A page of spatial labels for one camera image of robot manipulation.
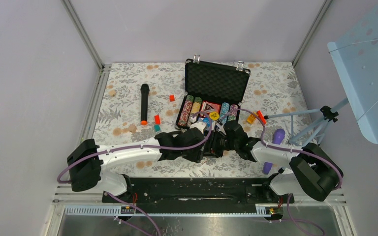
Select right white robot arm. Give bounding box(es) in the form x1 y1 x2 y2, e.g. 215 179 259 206
209 120 344 203

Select floral table mat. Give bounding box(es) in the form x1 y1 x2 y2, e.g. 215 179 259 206
93 62 312 177

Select blue small blind button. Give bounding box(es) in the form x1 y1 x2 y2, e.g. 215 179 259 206
202 118 210 127

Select yellow block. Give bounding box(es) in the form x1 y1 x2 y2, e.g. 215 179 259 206
246 115 257 124

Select black poker case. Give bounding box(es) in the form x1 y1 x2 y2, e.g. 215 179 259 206
175 54 251 129

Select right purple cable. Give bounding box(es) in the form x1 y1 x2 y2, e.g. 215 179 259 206
223 108 344 236

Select light blue music stand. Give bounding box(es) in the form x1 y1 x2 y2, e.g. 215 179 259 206
264 0 378 173

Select red lego piece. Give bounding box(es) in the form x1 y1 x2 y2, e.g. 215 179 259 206
256 111 266 125

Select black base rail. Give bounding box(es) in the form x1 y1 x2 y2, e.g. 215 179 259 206
118 177 294 214

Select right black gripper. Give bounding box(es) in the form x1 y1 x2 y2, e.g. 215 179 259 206
203 130 239 158

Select yellow big blind button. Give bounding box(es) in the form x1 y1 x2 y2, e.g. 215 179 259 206
209 112 220 121

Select long red block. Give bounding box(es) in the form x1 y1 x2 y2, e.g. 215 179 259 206
154 115 161 124

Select purple cable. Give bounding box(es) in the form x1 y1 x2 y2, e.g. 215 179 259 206
57 112 213 236
223 108 344 236

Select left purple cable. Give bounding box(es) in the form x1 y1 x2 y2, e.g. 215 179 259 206
57 112 213 236

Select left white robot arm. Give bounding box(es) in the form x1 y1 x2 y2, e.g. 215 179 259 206
66 121 212 202

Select black cylinder orange cap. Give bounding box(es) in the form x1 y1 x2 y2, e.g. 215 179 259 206
140 84 150 125

